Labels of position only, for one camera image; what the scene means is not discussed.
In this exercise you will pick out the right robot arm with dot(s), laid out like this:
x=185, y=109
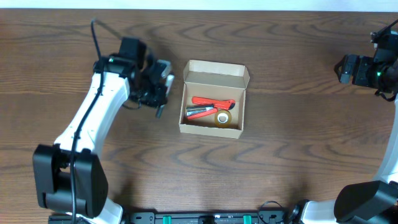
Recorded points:
x=374, y=200

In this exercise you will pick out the red utility knife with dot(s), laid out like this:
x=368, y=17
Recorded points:
x=220, y=104

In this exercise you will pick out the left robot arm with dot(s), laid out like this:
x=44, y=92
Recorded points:
x=69, y=177

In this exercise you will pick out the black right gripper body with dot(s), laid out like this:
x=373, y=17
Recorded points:
x=368, y=74

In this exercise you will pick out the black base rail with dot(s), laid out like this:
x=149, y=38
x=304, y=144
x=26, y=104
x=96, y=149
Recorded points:
x=268, y=215

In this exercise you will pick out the black whiteboard marker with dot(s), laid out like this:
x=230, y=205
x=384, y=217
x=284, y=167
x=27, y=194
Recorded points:
x=168, y=84

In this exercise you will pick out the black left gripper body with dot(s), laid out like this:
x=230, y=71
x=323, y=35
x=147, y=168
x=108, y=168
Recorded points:
x=150, y=91

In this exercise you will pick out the red stapler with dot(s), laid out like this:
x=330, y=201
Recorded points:
x=200, y=111

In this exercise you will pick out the open cardboard box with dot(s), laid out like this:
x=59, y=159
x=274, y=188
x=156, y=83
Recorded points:
x=214, y=97

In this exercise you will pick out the yellow clear tape roll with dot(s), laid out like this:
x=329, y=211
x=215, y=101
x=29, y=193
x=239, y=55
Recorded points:
x=223, y=118

